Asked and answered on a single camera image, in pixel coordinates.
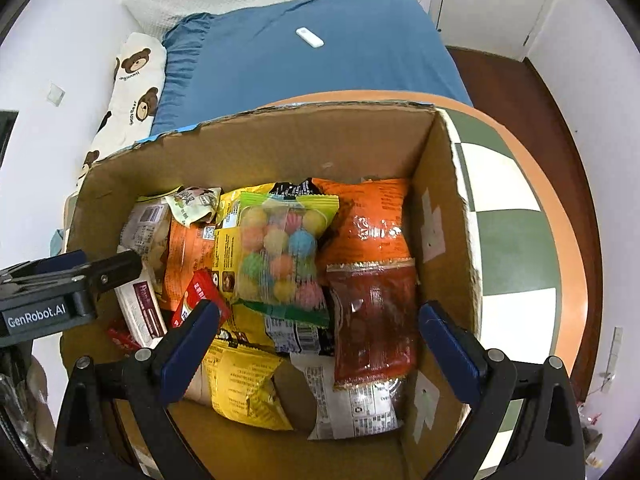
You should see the white biscuit packet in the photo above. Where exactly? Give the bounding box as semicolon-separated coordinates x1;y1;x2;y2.
119;198;172;292

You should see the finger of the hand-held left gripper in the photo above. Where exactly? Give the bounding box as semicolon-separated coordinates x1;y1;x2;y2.
0;249;91;287
87;249;142;292

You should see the small red snack packet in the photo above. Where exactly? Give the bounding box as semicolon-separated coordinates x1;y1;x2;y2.
171;268;233;332

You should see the small orange snack packet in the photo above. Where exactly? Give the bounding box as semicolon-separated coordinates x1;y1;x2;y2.
163;217;222;313

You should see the blue bed sheet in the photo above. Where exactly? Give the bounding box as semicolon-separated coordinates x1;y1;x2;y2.
149;0;474;137

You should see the brown cardboard box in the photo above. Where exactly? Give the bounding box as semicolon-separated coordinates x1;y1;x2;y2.
60;102;484;480

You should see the white packet with barcode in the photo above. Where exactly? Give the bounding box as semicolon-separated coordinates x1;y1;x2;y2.
291;352;405;442

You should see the thin red wrapper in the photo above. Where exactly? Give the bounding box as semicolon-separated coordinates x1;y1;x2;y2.
106;326;143;352

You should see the bear print pillow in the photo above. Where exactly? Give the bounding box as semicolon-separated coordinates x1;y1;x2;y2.
75;32;169;194

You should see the grey plastic bag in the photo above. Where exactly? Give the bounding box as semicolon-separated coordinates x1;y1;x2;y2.
0;350;55;472

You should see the large orange snack packet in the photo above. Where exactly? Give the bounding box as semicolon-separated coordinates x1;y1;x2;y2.
312;178;417;273

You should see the plain yellow snack packet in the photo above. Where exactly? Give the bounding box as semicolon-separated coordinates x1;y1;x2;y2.
199;337;295;432

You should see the black packet white label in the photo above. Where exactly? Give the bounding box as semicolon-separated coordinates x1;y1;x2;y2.
264;310;335;358

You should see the white and maroon box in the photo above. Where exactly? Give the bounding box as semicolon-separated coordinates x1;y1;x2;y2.
114;259;169;350

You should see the white wall socket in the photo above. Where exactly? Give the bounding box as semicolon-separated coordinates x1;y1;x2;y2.
602;327;624;393

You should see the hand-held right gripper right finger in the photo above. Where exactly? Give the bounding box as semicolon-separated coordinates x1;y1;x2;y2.
418;300;586;480

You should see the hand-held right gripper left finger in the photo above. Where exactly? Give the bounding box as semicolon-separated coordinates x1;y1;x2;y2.
50;300;222;480

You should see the dark red snack packet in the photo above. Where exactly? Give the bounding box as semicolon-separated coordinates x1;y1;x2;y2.
326;258;420;388

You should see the white remote control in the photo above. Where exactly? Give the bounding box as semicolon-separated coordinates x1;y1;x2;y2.
295;26;325;50

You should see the colourful candy balls bag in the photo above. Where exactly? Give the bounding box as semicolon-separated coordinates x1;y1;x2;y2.
234;191;341;322

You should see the green white cartoon packet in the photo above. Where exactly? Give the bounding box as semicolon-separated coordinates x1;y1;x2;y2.
164;186;224;227

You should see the white door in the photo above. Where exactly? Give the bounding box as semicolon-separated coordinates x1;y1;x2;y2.
429;0;572;61

